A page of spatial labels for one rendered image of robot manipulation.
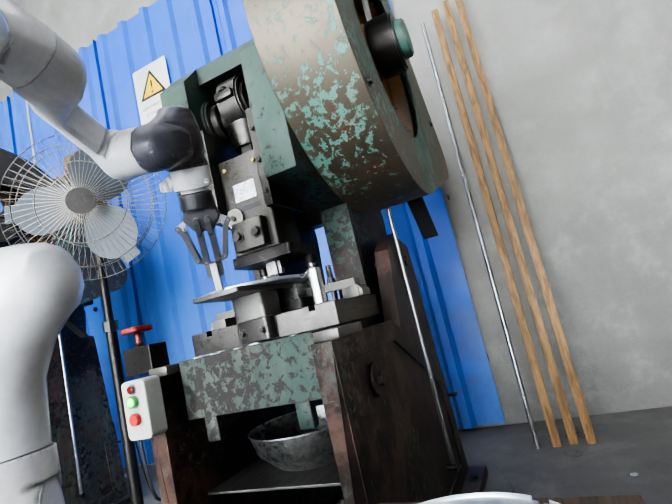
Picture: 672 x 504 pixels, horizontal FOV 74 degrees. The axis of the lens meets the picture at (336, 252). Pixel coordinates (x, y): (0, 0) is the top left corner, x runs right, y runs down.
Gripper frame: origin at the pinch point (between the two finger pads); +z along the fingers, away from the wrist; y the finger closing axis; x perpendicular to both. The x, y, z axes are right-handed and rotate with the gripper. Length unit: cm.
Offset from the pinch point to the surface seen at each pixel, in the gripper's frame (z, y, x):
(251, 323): 14.2, 5.1, 1.8
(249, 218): -9.3, 9.6, 20.5
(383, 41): -47, 52, 11
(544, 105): -24, 151, 93
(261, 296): 8.0, 9.0, 2.2
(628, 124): -10, 175, 71
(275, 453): 45.3, 4.2, -7.3
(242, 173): -21.6, 10.3, 25.1
